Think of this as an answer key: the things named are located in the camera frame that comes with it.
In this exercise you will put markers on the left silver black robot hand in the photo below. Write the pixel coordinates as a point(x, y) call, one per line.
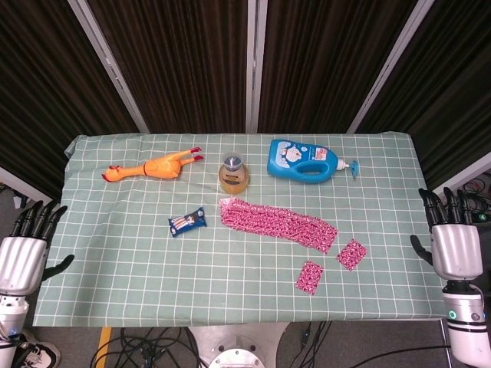
point(21, 264)

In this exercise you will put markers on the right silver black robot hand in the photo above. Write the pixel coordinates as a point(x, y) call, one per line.
point(456, 253)

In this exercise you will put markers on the pink patterned square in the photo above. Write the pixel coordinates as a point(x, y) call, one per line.
point(352, 255)
point(310, 277)

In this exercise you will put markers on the long pink patterned cloth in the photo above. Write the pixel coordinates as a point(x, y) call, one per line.
point(268, 222)

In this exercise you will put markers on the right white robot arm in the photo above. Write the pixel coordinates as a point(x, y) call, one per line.
point(466, 333)

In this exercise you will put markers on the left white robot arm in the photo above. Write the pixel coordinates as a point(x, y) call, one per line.
point(11, 318)

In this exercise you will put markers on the white silver robot base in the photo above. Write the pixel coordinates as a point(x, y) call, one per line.
point(238, 341)

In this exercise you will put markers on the black white sneaker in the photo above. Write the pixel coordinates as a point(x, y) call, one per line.
point(42, 356)

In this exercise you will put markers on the yellow floor tape strip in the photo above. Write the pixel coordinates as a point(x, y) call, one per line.
point(101, 345)

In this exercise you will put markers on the green checked tablecloth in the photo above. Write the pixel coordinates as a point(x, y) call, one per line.
point(153, 276)

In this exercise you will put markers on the dark pleated curtain panel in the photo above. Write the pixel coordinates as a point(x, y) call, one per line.
point(38, 96)
point(452, 96)
point(326, 57)
point(180, 65)

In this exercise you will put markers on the orange rubber chicken toy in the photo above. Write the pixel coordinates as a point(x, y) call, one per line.
point(161, 166)

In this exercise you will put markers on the blue cookie pack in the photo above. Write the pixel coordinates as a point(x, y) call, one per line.
point(188, 222)

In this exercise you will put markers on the blue detergent pump bottle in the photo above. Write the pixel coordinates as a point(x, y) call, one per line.
point(287, 168)

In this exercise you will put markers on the clear bottle yellow label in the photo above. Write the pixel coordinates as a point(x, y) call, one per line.
point(232, 163)

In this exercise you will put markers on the white frame rail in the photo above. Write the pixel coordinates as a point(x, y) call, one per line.
point(23, 184)
point(464, 173)

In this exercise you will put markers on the grey metal frame post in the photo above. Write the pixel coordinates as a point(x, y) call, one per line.
point(111, 69)
point(256, 65)
point(390, 65)

